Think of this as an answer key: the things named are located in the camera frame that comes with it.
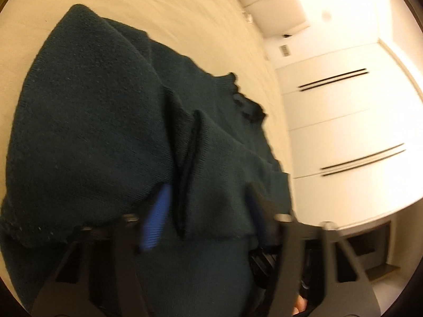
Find dark green knit sweater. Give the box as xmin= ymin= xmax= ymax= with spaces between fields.
xmin=1 ymin=4 xmax=290 ymax=316

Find beige bed mattress sheet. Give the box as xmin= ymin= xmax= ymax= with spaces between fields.
xmin=1 ymin=0 xmax=285 ymax=199

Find cream padded headboard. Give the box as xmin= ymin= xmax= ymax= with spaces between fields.
xmin=239 ymin=0 xmax=310 ymax=38

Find white wardrobe with handles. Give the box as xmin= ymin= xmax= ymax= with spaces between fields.
xmin=277 ymin=41 xmax=422 ymax=228

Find wall switch plate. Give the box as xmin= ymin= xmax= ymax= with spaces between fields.
xmin=279 ymin=44 xmax=291 ymax=57

